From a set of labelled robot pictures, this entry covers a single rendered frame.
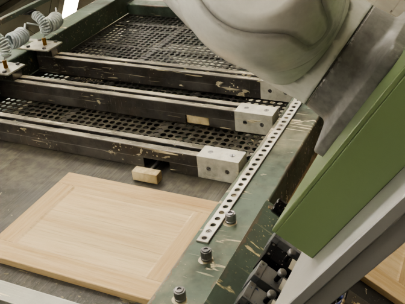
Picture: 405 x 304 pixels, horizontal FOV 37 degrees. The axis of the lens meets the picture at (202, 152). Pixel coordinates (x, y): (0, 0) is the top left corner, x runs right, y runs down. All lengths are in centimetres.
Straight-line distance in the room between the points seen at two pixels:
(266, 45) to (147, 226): 103
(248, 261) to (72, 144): 77
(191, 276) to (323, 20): 84
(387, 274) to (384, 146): 135
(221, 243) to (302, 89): 68
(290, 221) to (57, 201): 100
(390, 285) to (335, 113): 124
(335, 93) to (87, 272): 83
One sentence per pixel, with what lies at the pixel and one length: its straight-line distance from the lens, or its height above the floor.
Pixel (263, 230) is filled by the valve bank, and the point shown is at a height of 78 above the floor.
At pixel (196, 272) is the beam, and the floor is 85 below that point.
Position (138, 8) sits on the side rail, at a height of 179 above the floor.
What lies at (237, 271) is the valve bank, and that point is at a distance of 133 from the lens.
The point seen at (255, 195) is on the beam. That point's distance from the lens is 154.
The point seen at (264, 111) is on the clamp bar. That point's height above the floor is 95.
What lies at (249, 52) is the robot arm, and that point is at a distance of 56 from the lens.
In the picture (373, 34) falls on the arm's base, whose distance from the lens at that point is 77.
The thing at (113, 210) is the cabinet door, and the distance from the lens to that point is 160.
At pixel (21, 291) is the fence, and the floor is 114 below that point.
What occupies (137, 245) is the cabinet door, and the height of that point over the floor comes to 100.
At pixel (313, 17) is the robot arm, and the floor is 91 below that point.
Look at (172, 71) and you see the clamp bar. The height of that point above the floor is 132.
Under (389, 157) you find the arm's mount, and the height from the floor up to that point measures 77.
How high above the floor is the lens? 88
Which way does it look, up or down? 5 degrees up
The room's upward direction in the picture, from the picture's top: 56 degrees counter-clockwise
